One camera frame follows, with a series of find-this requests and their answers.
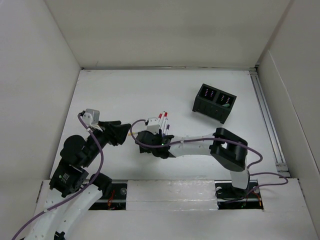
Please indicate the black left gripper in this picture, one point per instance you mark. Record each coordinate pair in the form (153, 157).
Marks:
(116, 134)

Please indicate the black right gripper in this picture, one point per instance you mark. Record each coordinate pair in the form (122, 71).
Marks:
(159, 135)

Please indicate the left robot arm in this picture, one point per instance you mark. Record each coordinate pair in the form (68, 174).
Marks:
(77, 182)

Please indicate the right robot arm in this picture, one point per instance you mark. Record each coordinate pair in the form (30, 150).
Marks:
(227, 148)

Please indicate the black desk organizer box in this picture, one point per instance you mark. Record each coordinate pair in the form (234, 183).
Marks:
(209, 101)

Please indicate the blue capped white marker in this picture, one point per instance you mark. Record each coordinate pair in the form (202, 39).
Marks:
(164, 126)

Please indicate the black capped white marker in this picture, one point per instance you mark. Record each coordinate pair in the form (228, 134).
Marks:
(162, 120)

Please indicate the purple capped acrylic marker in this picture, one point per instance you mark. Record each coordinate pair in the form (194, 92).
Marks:
(166, 130)

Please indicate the red capped marker right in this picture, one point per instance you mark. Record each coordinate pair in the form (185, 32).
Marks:
(167, 118)

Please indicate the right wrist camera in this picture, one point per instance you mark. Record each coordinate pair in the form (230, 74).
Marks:
(153, 125)

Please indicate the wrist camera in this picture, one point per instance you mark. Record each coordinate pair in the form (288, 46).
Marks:
(153, 125)
(91, 117)

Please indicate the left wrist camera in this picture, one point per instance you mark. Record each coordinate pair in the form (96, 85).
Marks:
(91, 117)

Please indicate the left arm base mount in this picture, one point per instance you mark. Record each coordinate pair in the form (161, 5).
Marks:
(114, 194)

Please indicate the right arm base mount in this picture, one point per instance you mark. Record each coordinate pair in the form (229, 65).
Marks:
(231, 198)

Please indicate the aluminium rail right side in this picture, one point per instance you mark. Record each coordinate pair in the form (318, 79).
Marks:
(280, 162)

